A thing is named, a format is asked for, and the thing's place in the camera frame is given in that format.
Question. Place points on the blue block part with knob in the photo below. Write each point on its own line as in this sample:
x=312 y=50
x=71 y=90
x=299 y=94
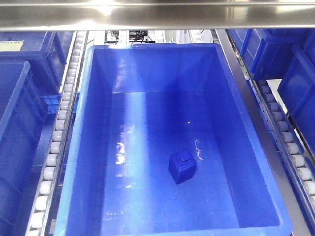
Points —
x=182 y=166

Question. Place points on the steel shelf crossbeam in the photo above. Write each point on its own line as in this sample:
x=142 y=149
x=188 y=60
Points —
x=45 y=15

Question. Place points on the large blue plastic bin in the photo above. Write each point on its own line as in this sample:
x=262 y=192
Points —
x=138 y=105

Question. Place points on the blue bin at right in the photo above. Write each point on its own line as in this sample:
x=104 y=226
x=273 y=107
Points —
x=267 y=52

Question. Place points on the blue bin rear left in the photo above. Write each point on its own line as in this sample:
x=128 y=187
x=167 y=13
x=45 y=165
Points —
x=46 y=51

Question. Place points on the blue bin at left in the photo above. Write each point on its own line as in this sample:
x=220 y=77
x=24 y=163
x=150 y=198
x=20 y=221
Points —
x=22 y=116

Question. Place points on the blue bin far right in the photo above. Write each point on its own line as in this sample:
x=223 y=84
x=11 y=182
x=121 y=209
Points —
x=297 y=89

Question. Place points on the right white roller track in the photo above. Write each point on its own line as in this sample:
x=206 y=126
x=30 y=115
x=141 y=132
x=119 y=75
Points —
x=300 y=172

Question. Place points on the white roller track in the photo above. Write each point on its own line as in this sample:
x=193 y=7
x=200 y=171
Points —
x=52 y=166
x=300 y=172

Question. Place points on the left white roller track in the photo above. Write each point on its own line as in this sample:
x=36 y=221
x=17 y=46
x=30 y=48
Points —
x=52 y=166

